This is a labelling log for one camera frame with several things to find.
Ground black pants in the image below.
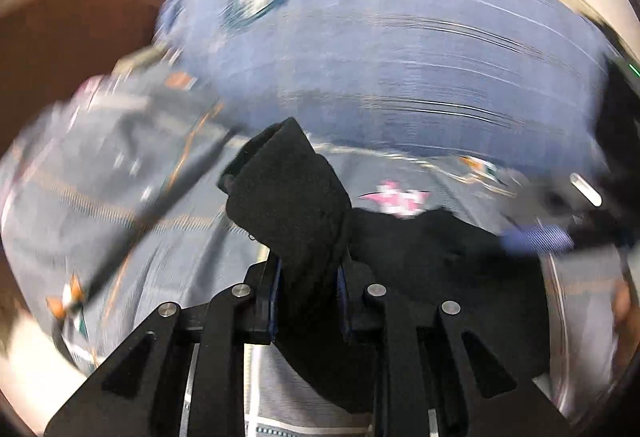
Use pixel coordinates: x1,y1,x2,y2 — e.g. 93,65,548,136
217,117,552,414

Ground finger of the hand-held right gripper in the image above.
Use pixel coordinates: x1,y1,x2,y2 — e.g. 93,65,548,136
499,221,626,255

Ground person's right hand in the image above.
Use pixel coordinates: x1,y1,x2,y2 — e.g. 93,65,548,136
611,279,637,330

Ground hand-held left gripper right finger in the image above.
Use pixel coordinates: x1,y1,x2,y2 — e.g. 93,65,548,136
336,261,577,437

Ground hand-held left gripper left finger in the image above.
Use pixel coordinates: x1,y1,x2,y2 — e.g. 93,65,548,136
44,261,282,437

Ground brown headboard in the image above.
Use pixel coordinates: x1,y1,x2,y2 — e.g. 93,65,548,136
0,0,201,138

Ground grey printed bedsheet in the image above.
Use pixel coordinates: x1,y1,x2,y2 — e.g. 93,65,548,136
0,72,640,437

